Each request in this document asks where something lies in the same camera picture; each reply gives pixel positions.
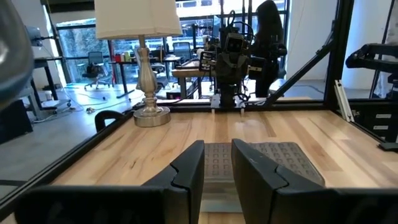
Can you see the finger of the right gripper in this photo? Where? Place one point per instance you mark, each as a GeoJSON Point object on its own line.
{"type": "Point", "coordinates": [224, 71]}
{"type": "Point", "coordinates": [240, 71]}

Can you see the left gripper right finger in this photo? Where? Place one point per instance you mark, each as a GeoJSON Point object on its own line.
{"type": "Point", "coordinates": [255, 180]}

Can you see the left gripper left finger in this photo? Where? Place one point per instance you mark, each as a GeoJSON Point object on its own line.
{"type": "Point", "coordinates": [189, 177]}

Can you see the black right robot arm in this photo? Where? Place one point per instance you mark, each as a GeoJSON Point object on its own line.
{"type": "Point", "coordinates": [228, 93]}

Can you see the person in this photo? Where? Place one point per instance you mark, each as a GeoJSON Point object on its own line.
{"type": "Point", "coordinates": [269, 25]}

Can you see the white shade silver table lamp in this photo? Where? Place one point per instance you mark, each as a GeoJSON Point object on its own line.
{"type": "Point", "coordinates": [136, 18]}

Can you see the silver aluminium extrusion bar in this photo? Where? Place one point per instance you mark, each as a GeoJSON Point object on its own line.
{"type": "Point", "coordinates": [343, 101]}

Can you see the black office chair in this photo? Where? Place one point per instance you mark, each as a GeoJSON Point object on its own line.
{"type": "Point", "coordinates": [94, 70]}

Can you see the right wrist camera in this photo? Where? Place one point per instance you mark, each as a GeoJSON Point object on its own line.
{"type": "Point", "coordinates": [234, 43]}

